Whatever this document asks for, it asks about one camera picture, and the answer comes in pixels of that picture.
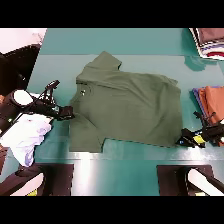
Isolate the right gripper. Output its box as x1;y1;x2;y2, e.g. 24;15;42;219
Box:
175;127;206;149

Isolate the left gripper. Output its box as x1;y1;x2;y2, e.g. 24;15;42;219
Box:
53;105;77;122

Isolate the olive green T-shirt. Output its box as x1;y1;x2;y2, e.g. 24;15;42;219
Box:
68;50;184;154

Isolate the blue garment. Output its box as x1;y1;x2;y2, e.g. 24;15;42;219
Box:
191;87;210;116

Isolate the orange garment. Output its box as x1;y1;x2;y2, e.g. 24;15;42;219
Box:
203;85;224;127

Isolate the white garment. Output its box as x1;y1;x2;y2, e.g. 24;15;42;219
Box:
0;113;54;168

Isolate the striped garment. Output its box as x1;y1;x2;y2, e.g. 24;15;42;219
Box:
189;27;224;62

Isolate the brown garment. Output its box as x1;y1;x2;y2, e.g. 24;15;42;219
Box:
197;27;224;51

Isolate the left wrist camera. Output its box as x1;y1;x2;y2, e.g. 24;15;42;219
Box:
38;79;61;105

